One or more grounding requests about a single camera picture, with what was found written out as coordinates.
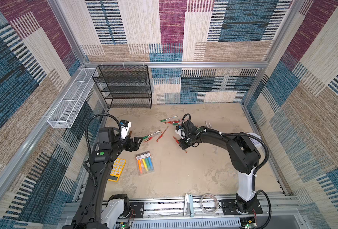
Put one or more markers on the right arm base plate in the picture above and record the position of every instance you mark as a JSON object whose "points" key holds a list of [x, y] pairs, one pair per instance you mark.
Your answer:
{"points": [[240, 207]]}

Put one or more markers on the white wire mesh basket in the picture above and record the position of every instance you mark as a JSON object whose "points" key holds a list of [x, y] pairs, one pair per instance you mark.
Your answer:
{"points": [[67, 110]]}

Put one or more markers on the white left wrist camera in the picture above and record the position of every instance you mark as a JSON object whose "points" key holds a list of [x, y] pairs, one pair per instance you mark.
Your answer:
{"points": [[125, 127]]}

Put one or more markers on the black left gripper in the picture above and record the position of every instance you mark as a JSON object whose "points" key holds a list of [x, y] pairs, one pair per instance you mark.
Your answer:
{"points": [[130, 148]]}

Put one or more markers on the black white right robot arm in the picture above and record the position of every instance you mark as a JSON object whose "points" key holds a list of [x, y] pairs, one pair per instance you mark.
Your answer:
{"points": [[248, 154]]}

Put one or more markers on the white alarm clock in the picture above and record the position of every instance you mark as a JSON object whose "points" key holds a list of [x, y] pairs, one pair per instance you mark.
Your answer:
{"points": [[255, 139]]}

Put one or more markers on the green marker left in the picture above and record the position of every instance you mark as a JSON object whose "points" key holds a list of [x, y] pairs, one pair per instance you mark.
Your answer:
{"points": [[152, 134]]}

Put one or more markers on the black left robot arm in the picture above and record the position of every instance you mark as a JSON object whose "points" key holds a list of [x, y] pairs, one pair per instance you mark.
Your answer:
{"points": [[90, 214]]}

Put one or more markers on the green marker top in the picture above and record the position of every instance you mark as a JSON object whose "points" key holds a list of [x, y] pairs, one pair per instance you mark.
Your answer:
{"points": [[169, 118]]}

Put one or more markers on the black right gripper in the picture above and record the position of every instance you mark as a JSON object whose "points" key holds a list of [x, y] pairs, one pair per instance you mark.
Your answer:
{"points": [[182, 145]]}

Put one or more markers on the highlighter pack in clear case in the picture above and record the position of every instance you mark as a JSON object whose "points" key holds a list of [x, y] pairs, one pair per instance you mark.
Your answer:
{"points": [[144, 163]]}

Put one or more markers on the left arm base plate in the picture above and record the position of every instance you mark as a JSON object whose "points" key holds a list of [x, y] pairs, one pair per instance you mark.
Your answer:
{"points": [[136, 210]]}

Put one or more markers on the metal bracket on rail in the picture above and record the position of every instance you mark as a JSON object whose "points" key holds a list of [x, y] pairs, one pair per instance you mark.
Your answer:
{"points": [[188, 209]]}

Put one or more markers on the yellow calculator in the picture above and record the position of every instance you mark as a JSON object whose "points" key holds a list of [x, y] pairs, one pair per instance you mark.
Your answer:
{"points": [[117, 170]]}

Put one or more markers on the black wire mesh shelf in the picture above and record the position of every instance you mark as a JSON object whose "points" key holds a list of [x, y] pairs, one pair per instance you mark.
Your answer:
{"points": [[124, 86]]}

